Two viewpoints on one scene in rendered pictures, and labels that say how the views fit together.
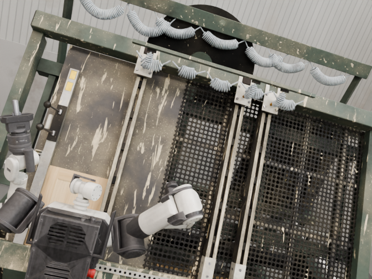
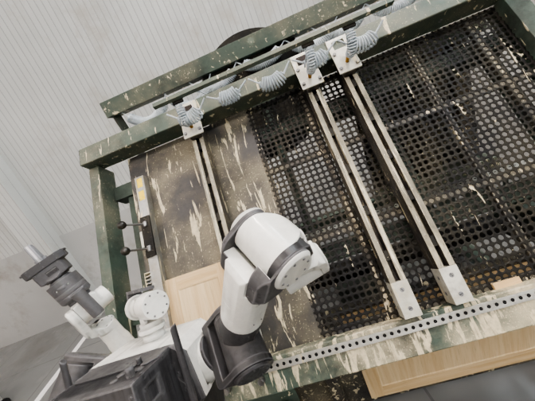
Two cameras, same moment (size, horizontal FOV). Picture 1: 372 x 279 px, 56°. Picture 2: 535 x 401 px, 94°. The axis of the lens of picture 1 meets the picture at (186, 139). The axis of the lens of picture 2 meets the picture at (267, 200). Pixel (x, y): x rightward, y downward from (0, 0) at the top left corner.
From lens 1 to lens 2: 0.90 m
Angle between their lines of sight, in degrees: 16
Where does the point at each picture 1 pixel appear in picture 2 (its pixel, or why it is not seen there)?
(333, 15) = not seen: outside the picture
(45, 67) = (120, 193)
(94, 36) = (134, 134)
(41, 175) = not seen: hidden behind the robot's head
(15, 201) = (59, 381)
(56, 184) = (180, 296)
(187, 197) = (255, 234)
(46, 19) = (89, 151)
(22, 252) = not seen: hidden behind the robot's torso
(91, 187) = (140, 303)
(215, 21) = (244, 45)
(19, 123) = (46, 269)
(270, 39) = (307, 16)
